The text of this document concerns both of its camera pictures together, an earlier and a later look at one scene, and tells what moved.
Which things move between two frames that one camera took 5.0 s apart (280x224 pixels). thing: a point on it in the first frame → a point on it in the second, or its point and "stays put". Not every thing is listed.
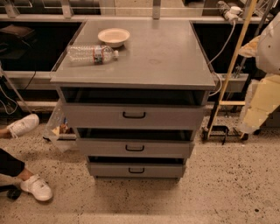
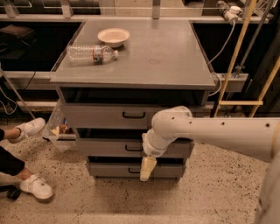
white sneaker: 38,186 stays put
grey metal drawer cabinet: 134,92 stays put
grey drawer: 134,146 stays put
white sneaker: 23,125 → 29,129
